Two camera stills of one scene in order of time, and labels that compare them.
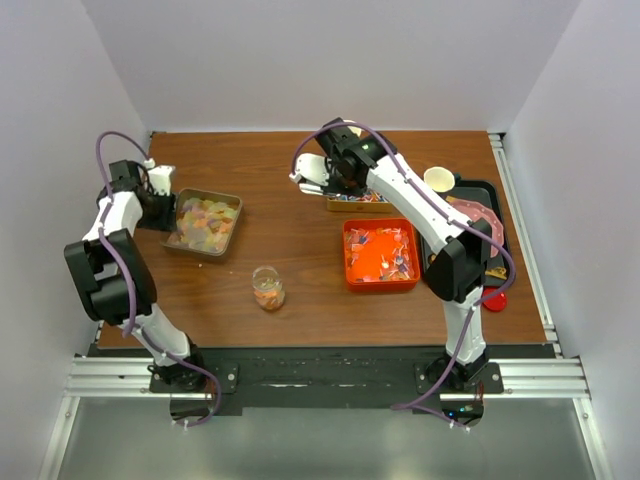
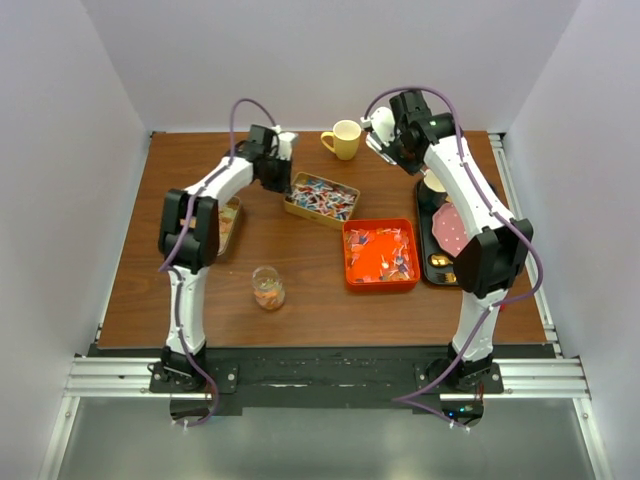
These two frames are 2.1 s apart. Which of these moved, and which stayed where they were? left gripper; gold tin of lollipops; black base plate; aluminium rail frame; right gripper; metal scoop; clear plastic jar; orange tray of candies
Moved: gold tin of lollipops; left gripper; metal scoop; right gripper
Stayed: clear plastic jar; black base plate; orange tray of candies; aluminium rail frame
